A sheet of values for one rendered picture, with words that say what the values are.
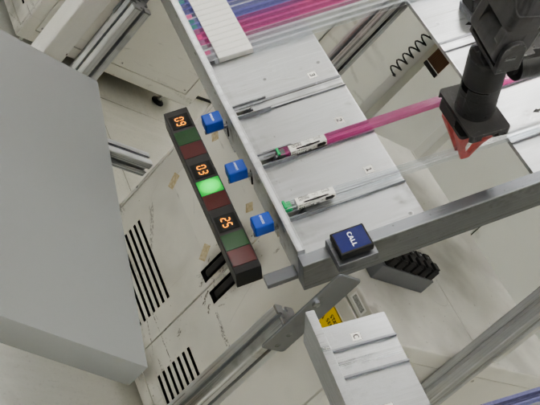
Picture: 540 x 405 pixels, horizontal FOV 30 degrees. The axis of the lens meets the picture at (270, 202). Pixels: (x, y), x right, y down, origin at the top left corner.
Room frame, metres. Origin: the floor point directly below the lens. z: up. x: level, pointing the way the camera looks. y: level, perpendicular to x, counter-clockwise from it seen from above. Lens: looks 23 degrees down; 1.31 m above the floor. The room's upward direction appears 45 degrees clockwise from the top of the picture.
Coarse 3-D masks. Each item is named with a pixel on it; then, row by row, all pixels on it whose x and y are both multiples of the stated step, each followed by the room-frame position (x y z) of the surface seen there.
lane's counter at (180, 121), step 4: (176, 116) 1.49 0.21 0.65; (180, 116) 1.49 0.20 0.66; (184, 116) 1.49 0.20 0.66; (188, 116) 1.49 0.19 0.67; (172, 120) 1.48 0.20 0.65; (176, 120) 1.48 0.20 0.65; (180, 120) 1.48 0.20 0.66; (184, 120) 1.48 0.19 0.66; (188, 120) 1.48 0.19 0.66; (172, 124) 1.47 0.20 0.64; (176, 124) 1.47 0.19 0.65; (180, 124) 1.47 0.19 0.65; (184, 124) 1.48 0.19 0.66; (188, 124) 1.48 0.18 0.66; (172, 128) 1.47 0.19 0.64; (176, 128) 1.47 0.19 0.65; (180, 128) 1.47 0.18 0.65
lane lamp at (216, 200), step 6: (216, 192) 1.38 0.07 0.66; (222, 192) 1.38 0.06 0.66; (204, 198) 1.36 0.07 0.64; (210, 198) 1.37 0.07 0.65; (216, 198) 1.37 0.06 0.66; (222, 198) 1.37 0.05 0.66; (228, 198) 1.37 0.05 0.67; (210, 204) 1.36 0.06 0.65; (216, 204) 1.36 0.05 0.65; (222, 204) 1.36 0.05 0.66; (210, 210) 1.35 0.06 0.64
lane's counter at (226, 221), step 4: (232, 212) 1.35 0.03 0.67; (220, 216) 1.34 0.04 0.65; (224, 216) 1.35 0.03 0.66; (228, 216) 1.35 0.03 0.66; (232, 216) 1.35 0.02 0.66; (216, 220) 1.34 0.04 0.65; (220, 220) 1.34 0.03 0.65; (224, 220) 1.34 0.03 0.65; (228, 220) 1.34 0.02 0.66; (232, 220) 1.34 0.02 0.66; (236, 220) 1.34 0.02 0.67; (216, 224) 1.33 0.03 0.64; (220, 224) 1.33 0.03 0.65; (224, 224) 1.33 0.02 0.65; (228, 224) 1.34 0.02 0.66; (232, 224) 1.34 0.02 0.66; (236, 224) 1.34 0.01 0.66; (220, 228) 1.33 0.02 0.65; (224, 228) 1.33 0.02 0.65; (228, 228) 1.33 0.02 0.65; (232, 228) 1.33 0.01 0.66; (220, 232) 1.32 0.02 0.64
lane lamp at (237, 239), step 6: (228, 234) 1.32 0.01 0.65; (234, 234) 1.32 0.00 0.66; (240, 234) 1.33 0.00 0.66; (222, 240) 1.31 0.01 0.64; (228, 240) 1.31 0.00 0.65; (234, 240) 1.31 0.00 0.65; (240, 240) 1.32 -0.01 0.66; (246, 240) 1.32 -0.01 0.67; (228, 246) 1.30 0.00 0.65; (234, 246) 1.31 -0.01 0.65; (240, 246) 1.31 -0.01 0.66
